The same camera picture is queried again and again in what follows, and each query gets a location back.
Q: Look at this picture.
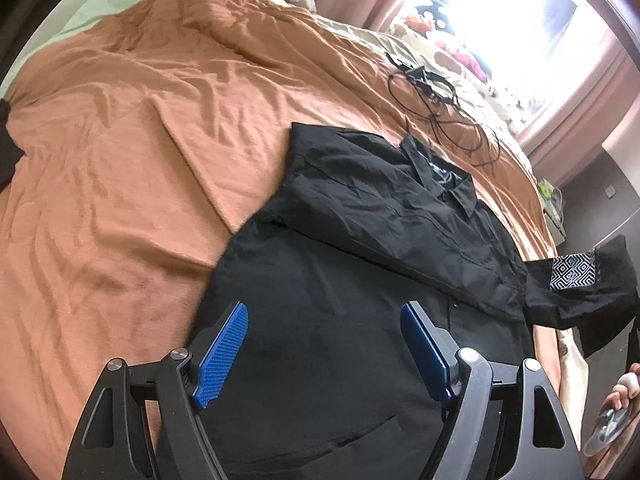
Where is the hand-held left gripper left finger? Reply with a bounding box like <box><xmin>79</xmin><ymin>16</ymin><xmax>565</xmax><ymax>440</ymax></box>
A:
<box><xmin>60</xmin><ymin>301</ymin><xmax>249</xmax><ymax>480</ymax></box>

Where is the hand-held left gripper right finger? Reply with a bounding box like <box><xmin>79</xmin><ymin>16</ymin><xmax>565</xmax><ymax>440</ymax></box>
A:
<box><xmin>400</xmin><ymin>301</ymin><xmax>586</xmax><ymax>480</ymax></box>

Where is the black button shirt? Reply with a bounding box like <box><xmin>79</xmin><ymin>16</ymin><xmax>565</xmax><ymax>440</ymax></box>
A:
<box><xmin>150</xmin><ymin>121</ymin><xmax>640</xmax><ymax>480</ymax></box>

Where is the person's right hand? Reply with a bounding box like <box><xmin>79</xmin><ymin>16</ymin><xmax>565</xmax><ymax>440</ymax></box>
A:
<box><xmin>605</xmin><ymin>364</ymin><xmax>640</xmax><ymax>411</ymax></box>

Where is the white nightstand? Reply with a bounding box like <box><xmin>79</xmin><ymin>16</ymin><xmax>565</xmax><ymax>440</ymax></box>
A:
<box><xmin>540</xmin><ymin>180</ymin><xmax>567</xmax><ymax>242</ymax></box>

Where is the orange blanket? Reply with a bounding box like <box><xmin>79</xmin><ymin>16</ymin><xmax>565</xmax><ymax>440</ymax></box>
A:
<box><xmin>0</xmin><ymin>0</ymin><xmax>558</xmax><ymax>461</ymax></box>

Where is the clear plastic object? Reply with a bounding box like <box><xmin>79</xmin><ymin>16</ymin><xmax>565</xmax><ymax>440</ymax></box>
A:
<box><xmin>582</xmin><ymin>406</ymin><xmax>632</xmax><ymax>461</ymax></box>

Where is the beige floral sheet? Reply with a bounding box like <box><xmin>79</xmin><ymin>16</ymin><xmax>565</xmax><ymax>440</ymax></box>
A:
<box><xmin>320</xmin><ymin>15</ymin><xmax>528</xmax><ymax>148</ymax></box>

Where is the pink plush toy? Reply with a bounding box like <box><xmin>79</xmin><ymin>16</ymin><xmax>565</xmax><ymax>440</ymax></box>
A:
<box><xmin>450</xmin><ymin>49</ymin><xmax>490</xmax><ymax>82</ymax></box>

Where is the dark cloth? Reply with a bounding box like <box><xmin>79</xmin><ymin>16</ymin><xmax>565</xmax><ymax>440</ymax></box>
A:
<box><xmin>0</xmin><ymin>99</ymin><xmax>26</xmax><ymax>193</ymax></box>

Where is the orange plush toy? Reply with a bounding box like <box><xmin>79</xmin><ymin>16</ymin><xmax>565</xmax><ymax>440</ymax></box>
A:
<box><xmin>397</xmin><ymin>12</ymin><xmax>431</xmax><ymax>35</ymax></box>

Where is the bright window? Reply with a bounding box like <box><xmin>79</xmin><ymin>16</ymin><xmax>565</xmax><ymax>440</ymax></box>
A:
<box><xmin>415</xmin><ymin>0</ymin><xmax>618</xmax><ymax>111</ymax></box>

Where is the light green bed sheet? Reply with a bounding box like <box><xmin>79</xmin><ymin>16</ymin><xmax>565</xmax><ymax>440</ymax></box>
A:
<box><xmin>7</xmin><ymin>0</ymin><xmax>161</xmax><ymax>81</ymax></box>

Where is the black tangled cable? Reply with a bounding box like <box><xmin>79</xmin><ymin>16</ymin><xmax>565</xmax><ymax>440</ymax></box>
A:
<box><xmin>386</xmin><ymin>51</ymin><xmax>502</xmax><ymax>167</ymax></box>

